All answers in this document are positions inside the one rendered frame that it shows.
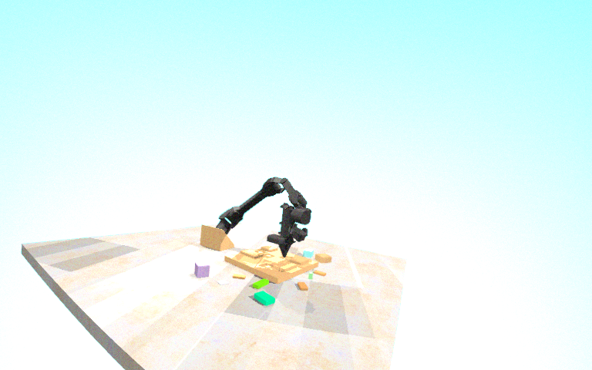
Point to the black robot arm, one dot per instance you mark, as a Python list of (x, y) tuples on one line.
[(300, 214)]

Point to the turquoise rectangular block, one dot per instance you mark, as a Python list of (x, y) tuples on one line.
[(264, 298)]

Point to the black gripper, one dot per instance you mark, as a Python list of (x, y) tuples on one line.
[(282, 240)]

